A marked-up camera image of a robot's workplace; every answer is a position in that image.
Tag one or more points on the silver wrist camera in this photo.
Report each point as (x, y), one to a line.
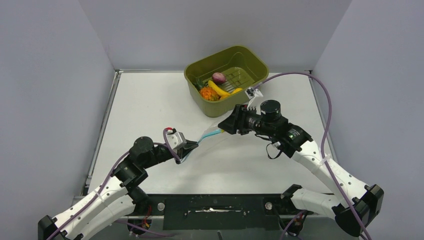
(254, 95)
(176, 140)

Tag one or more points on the purple red onion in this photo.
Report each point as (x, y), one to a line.
(218, 78)

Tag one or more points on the clear zip top bag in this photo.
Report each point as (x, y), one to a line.
(209, 138)

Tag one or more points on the olive green plastic basket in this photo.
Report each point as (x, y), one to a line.
(242, 69)

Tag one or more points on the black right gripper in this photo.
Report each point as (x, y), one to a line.
(242, 112)

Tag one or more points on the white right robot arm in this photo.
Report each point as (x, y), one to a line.
(353, 204)

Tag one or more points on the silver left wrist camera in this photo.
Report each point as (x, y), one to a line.
(176, 140)

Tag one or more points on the yellow toy banana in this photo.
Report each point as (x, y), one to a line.
(217, 89)

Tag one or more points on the orange toy pineapple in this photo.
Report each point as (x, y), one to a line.
(207, 92)

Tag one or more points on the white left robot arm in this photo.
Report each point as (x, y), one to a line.
(118, 195)

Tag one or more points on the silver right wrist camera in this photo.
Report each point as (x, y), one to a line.
(254, 95)

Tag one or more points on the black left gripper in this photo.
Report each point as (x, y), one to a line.
(189, 145)

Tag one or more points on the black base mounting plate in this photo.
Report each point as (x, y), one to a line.
(216, 211)

